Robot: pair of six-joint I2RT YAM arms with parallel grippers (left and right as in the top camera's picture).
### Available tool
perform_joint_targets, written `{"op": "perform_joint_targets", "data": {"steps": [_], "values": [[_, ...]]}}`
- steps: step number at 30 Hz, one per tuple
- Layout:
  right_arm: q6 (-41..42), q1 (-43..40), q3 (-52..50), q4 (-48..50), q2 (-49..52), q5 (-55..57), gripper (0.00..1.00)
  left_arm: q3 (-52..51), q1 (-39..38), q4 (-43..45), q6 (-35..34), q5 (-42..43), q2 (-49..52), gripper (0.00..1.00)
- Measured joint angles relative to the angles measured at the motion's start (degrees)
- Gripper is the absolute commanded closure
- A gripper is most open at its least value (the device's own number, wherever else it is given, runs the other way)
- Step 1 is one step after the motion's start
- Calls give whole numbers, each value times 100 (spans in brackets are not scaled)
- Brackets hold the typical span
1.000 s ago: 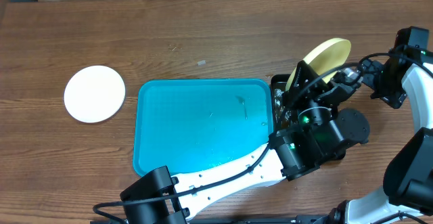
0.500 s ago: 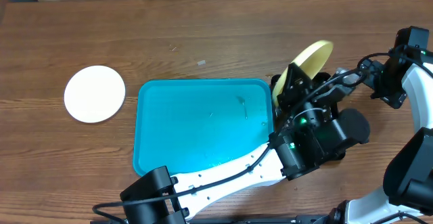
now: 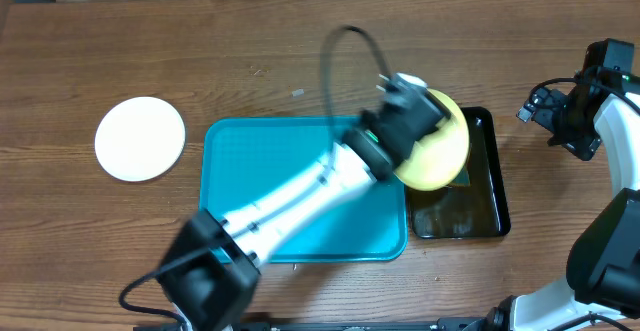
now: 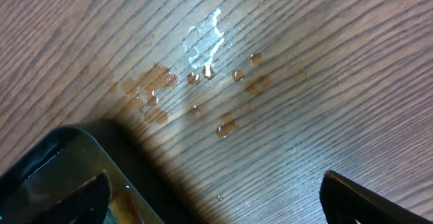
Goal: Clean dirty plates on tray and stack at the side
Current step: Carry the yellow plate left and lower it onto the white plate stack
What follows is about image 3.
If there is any yellow plate with stain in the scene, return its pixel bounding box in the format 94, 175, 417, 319
395, 88, 470, 191

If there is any white plate with long stain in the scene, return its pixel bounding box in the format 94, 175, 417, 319
94, 96, 186, 182

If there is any green yellow sponge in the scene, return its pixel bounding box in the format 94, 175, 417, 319
449, 167, 471, 187

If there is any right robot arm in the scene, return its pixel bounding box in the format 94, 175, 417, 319
467, 38, 639, 331

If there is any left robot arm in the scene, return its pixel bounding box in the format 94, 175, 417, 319
155, 84, 459, 330

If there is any black water tray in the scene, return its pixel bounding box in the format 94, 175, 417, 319
405, 107, 511, 239

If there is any teal plastic tray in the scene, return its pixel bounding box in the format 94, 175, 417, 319
199, 116, 408, 263

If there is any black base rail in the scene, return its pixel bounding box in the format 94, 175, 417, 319
132, 315, 491, 331

